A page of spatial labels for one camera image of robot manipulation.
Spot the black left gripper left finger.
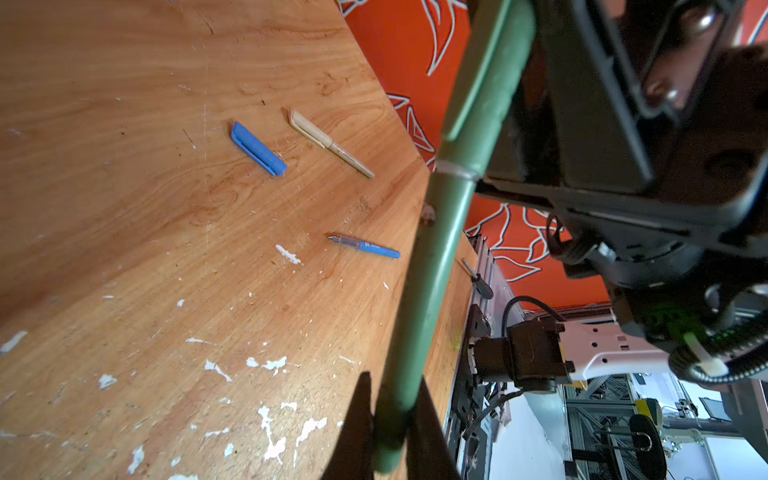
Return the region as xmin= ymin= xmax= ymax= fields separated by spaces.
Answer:
xmin=321 ymin=372 xmax=374 ymax=480

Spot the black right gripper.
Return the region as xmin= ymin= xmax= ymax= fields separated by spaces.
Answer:
xmin=482 ymin=1 xmax=767 ymax=288

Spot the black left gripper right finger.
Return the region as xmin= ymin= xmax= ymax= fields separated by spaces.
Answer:
xmin=406 ymin=380 xmax=460 ymax=480

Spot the green pen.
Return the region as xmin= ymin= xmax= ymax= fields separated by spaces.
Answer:
xmin=373 ymin=172 xmax=475 ymax=475

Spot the blue pen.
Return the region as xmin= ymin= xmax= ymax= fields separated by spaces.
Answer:
xmin=328 ymin=235 xmax=401 ymax=259

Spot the beige pen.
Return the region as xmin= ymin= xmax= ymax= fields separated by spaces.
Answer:
xmin=327 ymin=143 xmax=375 ymax=179

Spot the blue pen cap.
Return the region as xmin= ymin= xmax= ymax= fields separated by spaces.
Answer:
xmin=230 ymin=122 xmax=287 ymax=177

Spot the green pen cap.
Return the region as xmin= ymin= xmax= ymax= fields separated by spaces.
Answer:
xmin=435 ymin=0 xmax=536 ymax=181

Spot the black handled screwdriver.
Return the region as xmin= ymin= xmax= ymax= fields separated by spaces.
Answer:
xmin=460 ymin=258 xmax=494 ymax=300

